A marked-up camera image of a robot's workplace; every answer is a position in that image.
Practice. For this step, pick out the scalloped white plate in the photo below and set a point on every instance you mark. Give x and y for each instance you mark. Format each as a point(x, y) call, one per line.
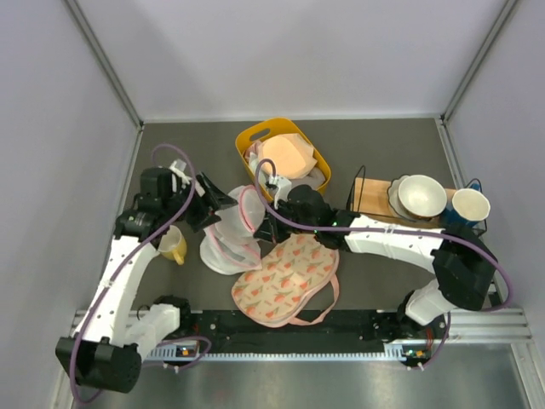
point(393, 197)

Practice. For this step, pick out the peach padded bra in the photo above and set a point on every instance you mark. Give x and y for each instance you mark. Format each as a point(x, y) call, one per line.
point(292, 155)

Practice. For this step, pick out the blue paper cup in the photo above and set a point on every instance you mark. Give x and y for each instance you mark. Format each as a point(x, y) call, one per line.
point(467, 207)

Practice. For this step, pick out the white pink-trimmed mesh laundry bag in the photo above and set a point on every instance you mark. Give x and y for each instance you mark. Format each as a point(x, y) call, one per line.
point(239, 223)

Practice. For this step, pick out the white garment in basket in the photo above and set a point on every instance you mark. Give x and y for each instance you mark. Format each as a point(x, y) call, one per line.
point(253, 162)

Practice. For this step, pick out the white ceramic bowl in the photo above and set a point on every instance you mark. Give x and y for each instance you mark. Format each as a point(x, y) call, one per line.
point(422, 196)

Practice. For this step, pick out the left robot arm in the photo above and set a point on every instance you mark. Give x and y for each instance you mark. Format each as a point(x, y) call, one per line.
point(104, 351)

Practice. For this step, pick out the tulip print bra bag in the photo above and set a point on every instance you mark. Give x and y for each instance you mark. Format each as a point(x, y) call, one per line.
point(290, 275)

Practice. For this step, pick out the grey garment in basket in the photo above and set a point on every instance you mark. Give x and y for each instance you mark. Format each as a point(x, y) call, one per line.
point(315, 179)

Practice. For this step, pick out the empty pink-trimmed mesh laundry bag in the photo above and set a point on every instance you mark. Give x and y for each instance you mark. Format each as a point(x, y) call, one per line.
point(227, 258)

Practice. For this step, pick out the yellow mug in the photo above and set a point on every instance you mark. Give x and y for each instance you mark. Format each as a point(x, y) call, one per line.
point(173, 246)

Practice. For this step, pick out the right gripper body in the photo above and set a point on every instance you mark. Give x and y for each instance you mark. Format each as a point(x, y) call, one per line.
point(282, 230)

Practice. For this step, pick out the black wire wooden rack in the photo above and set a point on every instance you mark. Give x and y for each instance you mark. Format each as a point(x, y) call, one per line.
point(369, 196)

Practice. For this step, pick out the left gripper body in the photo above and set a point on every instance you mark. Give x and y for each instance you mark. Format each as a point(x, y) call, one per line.
point(199, 210)

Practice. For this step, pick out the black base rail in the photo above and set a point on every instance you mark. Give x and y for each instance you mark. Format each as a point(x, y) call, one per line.
point(342, 331)

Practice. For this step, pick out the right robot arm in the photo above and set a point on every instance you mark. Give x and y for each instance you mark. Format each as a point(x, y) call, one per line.
point(462, 266)

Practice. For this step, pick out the yellow plastic basket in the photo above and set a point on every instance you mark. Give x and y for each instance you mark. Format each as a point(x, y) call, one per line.
point(250, 139)

